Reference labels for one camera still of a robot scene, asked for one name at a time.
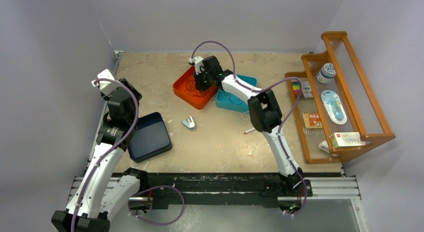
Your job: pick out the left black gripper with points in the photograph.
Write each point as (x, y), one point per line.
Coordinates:
(123, 81)

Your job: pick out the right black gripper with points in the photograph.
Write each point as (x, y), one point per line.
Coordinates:
(200, 86)

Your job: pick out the orange plastic tray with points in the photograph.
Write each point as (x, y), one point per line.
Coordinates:
(185, 88)

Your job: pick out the teal plastic tray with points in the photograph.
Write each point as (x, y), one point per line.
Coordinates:
(231, 102)

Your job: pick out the small white stapler remover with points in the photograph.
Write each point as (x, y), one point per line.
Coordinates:
(189, 123)

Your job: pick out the dark blue plastic tray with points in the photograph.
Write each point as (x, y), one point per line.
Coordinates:
(151, 138)

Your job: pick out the white orange marker pen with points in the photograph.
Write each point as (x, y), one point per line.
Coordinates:
(249, 131)

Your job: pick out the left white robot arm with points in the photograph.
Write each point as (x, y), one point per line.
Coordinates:
(114, 136)

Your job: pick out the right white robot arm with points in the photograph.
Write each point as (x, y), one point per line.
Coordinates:
(265, 113)

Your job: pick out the coloured marker set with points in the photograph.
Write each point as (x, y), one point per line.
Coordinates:
(302, 89)

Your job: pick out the blue white jar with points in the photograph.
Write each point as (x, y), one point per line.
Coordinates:
(326, 74)

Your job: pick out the blue blister pack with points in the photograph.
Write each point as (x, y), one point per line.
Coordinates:
(333, 107)

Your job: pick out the white stapler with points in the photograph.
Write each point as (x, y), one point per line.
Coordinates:
(324, 147)

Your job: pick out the wooden shelf rack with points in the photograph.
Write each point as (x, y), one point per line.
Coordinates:
(364, 114)

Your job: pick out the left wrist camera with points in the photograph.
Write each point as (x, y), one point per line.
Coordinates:
(106, 87)

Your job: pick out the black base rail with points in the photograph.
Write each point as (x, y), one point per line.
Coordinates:
(268, 190)

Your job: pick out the aluminium frame rails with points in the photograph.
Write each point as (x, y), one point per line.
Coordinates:
(324, 186)

